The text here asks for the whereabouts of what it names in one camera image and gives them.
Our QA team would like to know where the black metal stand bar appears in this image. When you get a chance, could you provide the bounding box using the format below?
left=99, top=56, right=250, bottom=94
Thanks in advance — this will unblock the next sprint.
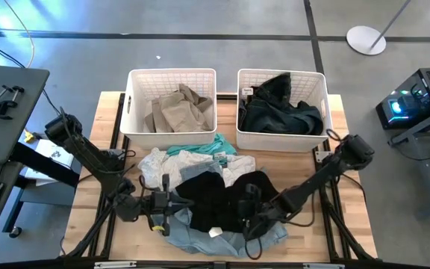
left=388, top=102, right=430, bottom=147

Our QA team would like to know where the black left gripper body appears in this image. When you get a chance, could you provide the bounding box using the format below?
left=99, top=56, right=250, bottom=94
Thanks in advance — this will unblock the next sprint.
left=140, top=173, right=172, bottom=237

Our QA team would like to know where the black aluminium table frame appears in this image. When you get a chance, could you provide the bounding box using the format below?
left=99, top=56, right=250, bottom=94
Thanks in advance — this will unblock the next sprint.
left=61, top=93, right=378, bottom=269

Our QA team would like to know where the light blue denim garment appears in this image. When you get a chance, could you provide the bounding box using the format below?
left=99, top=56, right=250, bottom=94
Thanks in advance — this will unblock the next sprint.
left=151, top=160, right=289, bottom=259

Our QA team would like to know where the white plastic laundry basket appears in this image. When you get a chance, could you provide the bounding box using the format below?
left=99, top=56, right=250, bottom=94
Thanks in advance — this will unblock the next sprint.
left=119, top=67, right=218, bottom=150
left=236, top=68, right=334, bottom=153

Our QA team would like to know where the black clamp tool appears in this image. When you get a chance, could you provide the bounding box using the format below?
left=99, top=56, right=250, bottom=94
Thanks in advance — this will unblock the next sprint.
left=0, top=84, right=25, bottom=120

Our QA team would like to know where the dark green sweatshirt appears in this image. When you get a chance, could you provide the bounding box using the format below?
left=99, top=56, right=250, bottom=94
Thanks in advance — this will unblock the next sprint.
left=238, top=72, right=324, bottom=136

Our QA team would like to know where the beige shorts black waistband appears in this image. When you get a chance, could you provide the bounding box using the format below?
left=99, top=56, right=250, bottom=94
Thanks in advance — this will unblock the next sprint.
left=143, top=84, right=215, bottom=134

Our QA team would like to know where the dark grey desk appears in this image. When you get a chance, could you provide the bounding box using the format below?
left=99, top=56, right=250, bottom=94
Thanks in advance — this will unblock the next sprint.
left=0, top=66, right=51, bottom=165

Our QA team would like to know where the cream cable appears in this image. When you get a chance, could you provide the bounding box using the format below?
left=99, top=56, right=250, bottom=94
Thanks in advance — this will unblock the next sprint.
left=2, top=0, right=36, bottom=69

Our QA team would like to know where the white round base pole stand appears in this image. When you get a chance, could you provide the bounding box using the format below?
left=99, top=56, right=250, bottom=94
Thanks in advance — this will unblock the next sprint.
left=346, top=0, right=412, bottom=56

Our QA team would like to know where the silver metal bracket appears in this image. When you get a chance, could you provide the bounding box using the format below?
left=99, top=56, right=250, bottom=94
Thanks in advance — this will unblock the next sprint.
left=94, top=260, right=137, bottom=269
left=303, top=262, right=345, bottom=269

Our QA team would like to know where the teal garment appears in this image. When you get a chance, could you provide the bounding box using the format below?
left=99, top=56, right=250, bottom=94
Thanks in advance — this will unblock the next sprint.
left=166, top=133, right=238, bottom=158

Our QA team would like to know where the black garment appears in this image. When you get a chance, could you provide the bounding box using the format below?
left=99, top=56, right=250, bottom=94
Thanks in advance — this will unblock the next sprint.
left=175, top=170, right=280, bottom=233

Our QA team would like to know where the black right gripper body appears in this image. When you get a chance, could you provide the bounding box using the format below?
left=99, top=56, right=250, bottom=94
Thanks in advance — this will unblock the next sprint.
left=244, top=183, right=279, bottom=241

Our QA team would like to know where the white printed box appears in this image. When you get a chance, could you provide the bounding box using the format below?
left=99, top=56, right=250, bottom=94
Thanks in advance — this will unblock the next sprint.
left=24, top=138, right=75, bottom=187

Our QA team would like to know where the black desk leg frame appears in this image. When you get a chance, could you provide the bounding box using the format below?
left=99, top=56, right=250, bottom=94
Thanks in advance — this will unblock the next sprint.
left=1, top=141, right=81, bottom=239

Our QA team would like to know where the white metal bracket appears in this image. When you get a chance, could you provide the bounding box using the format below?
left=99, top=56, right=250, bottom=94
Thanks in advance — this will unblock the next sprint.
left=314, top=150, right=334, bottom=164

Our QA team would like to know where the black computer tower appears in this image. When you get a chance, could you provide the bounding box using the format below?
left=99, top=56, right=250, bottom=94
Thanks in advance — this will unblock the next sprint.
left=375, top=67, right=430, bottom=131

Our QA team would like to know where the white waffle knit garment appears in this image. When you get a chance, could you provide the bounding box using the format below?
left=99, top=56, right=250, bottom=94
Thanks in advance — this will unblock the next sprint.
left=137, top=147, right=257, bottom=191

